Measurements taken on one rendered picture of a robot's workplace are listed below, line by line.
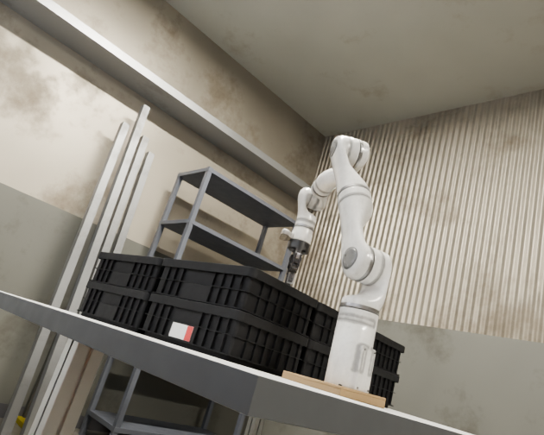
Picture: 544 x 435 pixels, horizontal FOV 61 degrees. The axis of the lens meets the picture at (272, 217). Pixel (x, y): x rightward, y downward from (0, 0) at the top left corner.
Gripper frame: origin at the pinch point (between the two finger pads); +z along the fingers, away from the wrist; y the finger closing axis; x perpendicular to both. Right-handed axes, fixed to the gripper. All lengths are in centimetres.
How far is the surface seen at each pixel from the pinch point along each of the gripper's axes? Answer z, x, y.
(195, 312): 21.4, 24.2, -30.3
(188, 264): 8.8, 30.9, -25.1
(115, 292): 21, 53, -2
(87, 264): 3, 110, 131
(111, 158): -70, 126, 137
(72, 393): 45, 40, -56
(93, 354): 37, 39, -56
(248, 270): 8.6, 14.1, -42.3
